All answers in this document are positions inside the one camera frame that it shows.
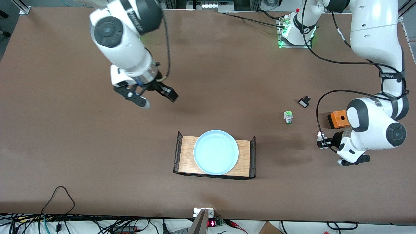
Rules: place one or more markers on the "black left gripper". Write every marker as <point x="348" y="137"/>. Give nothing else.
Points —
<point x="336" y="139"/>

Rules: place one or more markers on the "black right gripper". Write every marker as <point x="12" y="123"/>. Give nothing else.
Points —
<point x="154" y="85"/>

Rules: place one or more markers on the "red push button switch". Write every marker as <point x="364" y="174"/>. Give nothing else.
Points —
<point x="320" y="144"/>

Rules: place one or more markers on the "light blue round plate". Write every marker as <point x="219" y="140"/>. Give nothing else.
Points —
<point x="216" y="152"/>

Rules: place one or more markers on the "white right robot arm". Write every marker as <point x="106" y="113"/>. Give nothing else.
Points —
<point x="126" y="48"/>

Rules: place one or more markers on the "wooden tray black mesh sides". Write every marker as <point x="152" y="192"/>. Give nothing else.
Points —
<point x="187" y="156"/>

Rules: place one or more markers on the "brown cardboard piece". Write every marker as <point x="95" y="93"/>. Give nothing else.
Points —
<point x="268" y="229"/>

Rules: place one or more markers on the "red clip test leads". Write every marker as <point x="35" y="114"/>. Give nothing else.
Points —
<point x="232" y="222"/>

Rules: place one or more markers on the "grey metal beam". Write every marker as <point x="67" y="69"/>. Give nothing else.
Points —
<point x="199" y="226"/>

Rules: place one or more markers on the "red LED display module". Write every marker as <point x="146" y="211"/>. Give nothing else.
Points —
<point x="212" y="223"/>

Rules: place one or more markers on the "long aluminium profile corner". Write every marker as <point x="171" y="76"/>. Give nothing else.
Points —
<point x="408" y="7"/>

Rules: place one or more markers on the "short aluminium profile corner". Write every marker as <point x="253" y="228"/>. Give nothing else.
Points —
<point x="24" y="8"/>

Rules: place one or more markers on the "orange button enclosure box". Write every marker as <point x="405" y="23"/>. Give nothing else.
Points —
<point x="336" y="118"/>

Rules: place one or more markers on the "black rectangular switch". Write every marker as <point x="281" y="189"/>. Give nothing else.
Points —
<point x="304" y="103"/>

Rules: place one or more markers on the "green push button switch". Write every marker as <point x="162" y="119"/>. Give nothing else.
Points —
<point x="288" y="116"/>

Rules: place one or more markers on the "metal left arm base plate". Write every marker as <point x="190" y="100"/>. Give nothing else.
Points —
<point x="307" y="46"/>

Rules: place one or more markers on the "metal frame with lights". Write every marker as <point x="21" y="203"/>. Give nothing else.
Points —
<point x="209" y="6"/>

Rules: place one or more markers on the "silver metal bracket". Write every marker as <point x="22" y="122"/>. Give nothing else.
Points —
<point x="196" y="212"/>

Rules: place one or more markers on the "aluminium table edge rail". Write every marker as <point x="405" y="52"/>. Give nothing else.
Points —
<point x="410" y="45"/>

